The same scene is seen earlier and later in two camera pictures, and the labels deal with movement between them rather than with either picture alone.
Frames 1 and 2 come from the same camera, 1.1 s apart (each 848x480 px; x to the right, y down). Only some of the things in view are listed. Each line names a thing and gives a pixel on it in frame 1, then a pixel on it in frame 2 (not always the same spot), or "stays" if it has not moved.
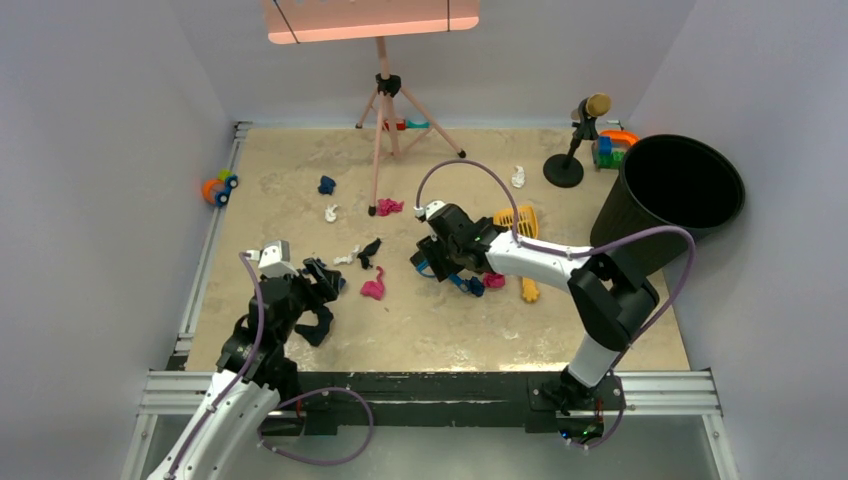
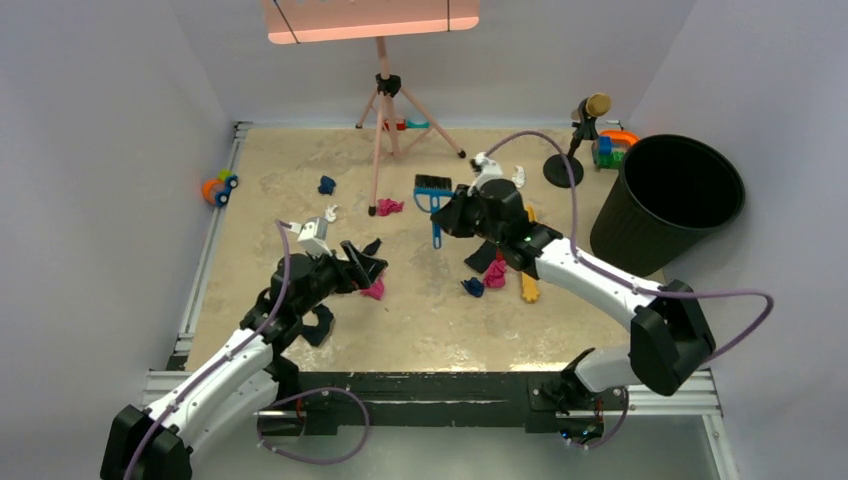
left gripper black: x=317 y=293 to x=358 y=273
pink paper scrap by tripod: x=386 y=206 stays
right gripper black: x=432 y=250 to x=450 y=218
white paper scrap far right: x=518 y=179 stays
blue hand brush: x=425 y=268 to x=432 y=193
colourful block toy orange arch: x=612 y=146 stays
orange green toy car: x=217 y=190 stays
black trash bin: x=666 y=180 stays
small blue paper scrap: x=476 y=286 stays
